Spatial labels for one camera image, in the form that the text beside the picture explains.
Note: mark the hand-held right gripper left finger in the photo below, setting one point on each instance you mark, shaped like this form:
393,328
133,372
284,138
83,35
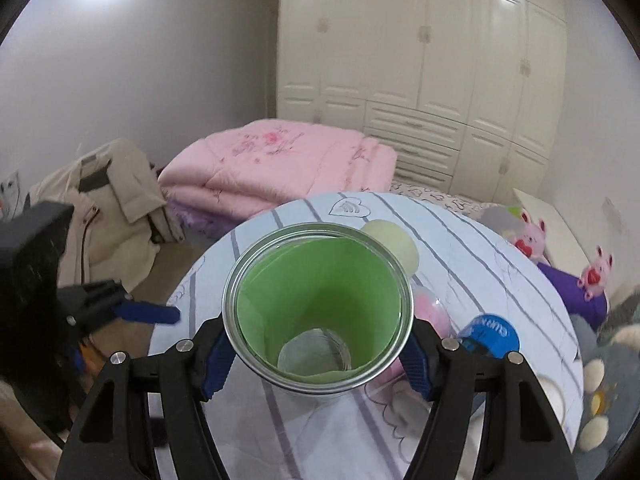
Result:
216,369

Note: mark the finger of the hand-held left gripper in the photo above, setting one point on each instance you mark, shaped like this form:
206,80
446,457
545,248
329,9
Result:
145,312

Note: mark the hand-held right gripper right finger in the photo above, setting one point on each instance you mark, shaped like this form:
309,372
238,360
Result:
416,366

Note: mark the green glass cup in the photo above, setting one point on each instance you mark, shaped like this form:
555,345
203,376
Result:
318,310

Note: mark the pink cup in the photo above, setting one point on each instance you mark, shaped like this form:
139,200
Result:
431,310

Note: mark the pale yellow cup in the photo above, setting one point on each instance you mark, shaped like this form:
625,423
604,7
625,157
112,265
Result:
395,243

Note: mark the round table with striped cloth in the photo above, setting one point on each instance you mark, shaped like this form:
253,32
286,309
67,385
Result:
380,360

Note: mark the beige jacket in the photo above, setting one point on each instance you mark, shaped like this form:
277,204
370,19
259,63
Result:
105,210

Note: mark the purple folded blanket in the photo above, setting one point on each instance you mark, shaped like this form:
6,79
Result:
200,216

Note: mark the patterned bed sheet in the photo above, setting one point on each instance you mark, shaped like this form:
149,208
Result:
440,199

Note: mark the pink plush toy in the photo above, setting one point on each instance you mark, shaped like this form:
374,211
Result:
596,270
530,235

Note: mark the purple pillow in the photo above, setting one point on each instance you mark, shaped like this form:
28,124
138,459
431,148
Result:
575,292

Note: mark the grey plush toy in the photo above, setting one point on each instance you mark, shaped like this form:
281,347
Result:
605,380

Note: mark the pink pig plush toys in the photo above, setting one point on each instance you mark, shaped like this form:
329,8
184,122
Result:
555,230

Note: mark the pink folded quilt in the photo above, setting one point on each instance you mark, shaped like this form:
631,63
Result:
280,165

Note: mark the white wardrobe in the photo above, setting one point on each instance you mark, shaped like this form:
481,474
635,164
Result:
425,60

